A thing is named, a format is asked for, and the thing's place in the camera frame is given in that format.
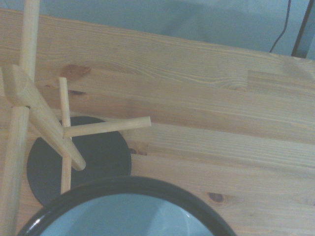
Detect black stand leg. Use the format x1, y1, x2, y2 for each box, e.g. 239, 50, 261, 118
291, 0, 315, 59

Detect wooden mug tree black base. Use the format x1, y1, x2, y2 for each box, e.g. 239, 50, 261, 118
0, 0, 152, 236

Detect thin black cable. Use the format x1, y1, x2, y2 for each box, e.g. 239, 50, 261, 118
269, 0, 291, 54

